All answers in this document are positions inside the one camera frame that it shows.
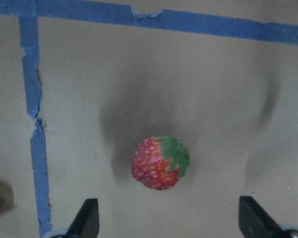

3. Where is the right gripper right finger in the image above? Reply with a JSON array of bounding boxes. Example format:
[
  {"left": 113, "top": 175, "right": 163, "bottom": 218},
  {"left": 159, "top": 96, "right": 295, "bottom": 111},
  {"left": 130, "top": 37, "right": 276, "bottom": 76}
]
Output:
[{"left": 238, "top": 196, "right": 288, "bottom": 238}]

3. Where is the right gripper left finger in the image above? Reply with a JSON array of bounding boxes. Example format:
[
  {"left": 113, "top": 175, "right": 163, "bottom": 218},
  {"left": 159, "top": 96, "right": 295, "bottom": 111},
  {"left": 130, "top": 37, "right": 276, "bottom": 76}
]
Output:
[{"left": 66, "top": 198, "right": 100, "bottom": 238}]

